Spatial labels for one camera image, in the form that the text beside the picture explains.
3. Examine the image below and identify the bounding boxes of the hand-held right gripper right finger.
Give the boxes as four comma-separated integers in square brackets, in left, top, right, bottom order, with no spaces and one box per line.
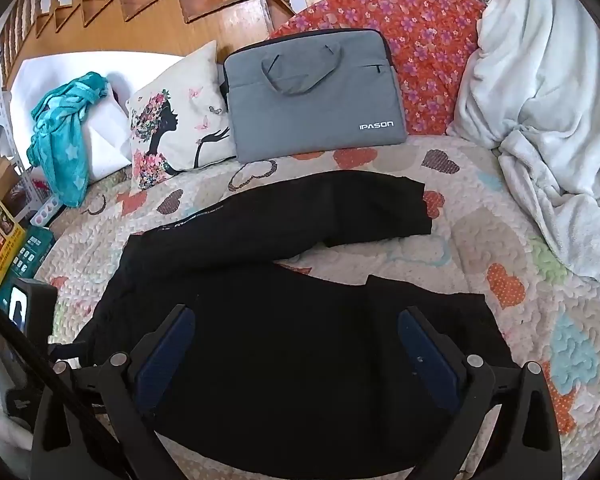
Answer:
[397,306,563,480]

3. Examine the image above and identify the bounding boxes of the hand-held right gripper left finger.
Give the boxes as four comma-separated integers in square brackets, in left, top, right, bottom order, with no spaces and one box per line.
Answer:
[30,304,197,480]

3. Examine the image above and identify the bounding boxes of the black pants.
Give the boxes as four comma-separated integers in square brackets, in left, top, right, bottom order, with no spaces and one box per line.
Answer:
[72,170,513,476]

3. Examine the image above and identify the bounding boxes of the green box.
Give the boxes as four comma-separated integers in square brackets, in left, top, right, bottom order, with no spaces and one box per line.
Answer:
[0,225,56,311]

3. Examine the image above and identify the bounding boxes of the paint palette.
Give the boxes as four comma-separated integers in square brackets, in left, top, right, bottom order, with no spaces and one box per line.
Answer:
[31,196,62,229]

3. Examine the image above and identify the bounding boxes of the heart-print quilted blanket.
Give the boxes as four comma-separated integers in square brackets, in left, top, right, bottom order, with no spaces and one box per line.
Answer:
[0,132,600,480]

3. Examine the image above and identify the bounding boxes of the white cloth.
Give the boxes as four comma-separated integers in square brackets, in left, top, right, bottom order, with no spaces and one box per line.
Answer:
[0,407,38,468]

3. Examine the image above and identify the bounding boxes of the brown cardboard box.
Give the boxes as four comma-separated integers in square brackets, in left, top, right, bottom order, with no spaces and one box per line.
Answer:
[0,142,28,201]

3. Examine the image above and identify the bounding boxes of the teal star-print cloth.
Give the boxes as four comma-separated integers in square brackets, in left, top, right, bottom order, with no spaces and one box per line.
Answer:
[26,72,112,207]

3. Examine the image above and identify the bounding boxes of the white foam cushion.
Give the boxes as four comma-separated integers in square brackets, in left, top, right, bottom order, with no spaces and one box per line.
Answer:
[7,50,216,183]

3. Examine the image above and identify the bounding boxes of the white printed throw pillow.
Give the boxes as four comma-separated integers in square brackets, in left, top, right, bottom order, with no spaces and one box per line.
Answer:
[126,40,238,191]

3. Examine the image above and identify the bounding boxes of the grey laptop bag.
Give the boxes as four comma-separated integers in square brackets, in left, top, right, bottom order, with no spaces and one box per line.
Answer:
[220,29,409,163]

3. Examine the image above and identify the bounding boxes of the white fleece blanket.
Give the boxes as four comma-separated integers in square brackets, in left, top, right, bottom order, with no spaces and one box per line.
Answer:
[447,0,600,286]

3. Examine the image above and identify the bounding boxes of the orange floral quilt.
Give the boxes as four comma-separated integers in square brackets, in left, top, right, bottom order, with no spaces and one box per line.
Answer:
[267,0,488,136]

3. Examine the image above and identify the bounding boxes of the wooden staircase with banister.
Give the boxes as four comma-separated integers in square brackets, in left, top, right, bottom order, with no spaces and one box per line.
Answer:
[0,0,461,91]

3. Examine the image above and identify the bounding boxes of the black cable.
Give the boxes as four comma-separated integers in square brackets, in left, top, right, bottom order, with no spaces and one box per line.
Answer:
[0,289,131,480]

